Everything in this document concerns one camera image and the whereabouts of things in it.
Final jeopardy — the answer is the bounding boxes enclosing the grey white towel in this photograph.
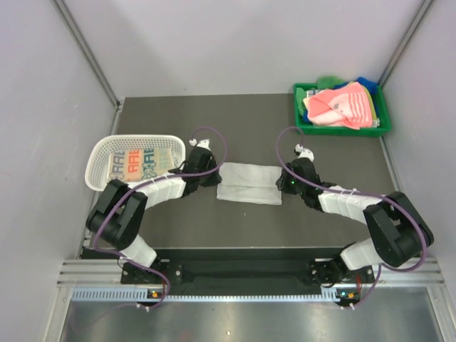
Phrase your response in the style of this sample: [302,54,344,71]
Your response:
[217,162,282,205]

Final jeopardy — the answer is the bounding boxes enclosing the colourful rabbit print towel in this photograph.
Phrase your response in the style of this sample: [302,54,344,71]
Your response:
[107,147,174,182]

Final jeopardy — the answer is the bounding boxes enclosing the pink striped towel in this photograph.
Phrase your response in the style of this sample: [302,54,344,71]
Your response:
[304,82,373,130]

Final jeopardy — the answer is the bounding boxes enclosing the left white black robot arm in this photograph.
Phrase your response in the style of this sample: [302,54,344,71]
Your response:
[86,139,222,283]

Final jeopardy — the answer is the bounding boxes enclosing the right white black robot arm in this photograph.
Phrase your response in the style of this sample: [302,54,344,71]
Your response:
[276,157,435,282]

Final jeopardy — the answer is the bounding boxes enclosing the green plastic bin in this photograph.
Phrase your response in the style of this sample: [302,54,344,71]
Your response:
[293,83,392,138]

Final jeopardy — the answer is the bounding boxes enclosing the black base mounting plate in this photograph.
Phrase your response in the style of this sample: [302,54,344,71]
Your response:
[120,258,375,288]

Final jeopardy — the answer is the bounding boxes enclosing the white perforated plastic basket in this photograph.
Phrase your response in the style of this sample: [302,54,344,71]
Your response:
[85,135,186,192]

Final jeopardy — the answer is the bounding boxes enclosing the green cloth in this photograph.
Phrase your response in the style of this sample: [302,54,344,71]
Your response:
[316,76,346,89]

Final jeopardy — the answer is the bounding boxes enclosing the blue cloth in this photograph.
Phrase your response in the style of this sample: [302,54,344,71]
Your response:
[356,77,378,93]

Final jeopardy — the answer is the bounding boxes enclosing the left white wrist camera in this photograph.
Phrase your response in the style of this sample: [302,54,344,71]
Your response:
[189,138,210,150]

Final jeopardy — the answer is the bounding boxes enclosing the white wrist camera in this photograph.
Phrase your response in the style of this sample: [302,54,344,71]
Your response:
[294,144,314,162]
[189,138,210,150]

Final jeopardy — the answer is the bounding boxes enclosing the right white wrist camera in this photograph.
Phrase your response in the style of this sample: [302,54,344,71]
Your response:
[294,144,314,162]

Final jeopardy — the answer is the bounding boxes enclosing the grey slotted cable duct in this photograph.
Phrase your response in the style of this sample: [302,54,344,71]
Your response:
[71,287,357,303]

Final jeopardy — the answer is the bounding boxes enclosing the aluminium frame rail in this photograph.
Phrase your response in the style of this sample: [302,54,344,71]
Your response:
[56,259,136,286]

